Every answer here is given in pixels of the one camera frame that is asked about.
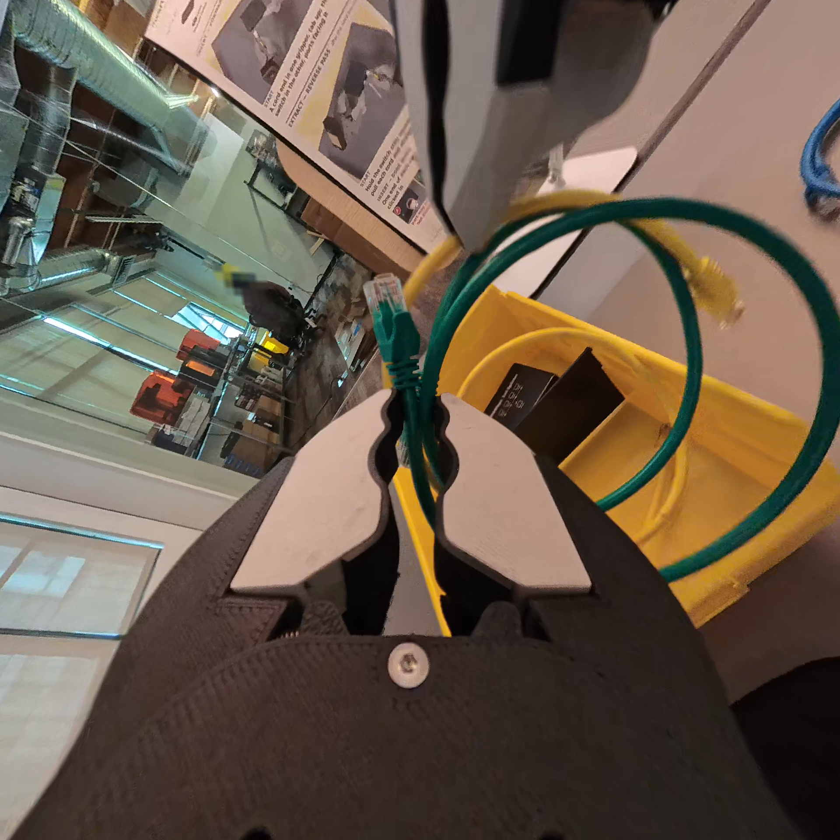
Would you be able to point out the silver ventilation duct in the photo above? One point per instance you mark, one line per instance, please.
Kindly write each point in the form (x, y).
(85, 39)

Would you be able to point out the printed instruction poster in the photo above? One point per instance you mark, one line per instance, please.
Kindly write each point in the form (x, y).
(315, 79)

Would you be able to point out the orange crate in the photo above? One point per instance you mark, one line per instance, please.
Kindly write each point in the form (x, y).
(161, 397)
(197, 348)

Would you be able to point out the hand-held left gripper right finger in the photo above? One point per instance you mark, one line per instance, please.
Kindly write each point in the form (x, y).
(512, 505)

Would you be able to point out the person's dark clothing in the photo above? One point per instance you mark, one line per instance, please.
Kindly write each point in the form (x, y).
(800, 754)

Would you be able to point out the interior glass window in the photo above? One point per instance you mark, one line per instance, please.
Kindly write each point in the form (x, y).
(65, 577)

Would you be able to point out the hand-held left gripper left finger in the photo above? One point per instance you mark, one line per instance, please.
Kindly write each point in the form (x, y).
(308, 499)

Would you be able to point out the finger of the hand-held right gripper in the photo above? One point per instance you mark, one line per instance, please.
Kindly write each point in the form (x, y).
(590, 79)
(420, 79)

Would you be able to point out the yellow plastic bin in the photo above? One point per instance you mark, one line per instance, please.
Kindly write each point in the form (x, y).
(735, 426)

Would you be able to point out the black ethernet splitter box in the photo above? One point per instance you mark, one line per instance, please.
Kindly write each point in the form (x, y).
(571, 400)

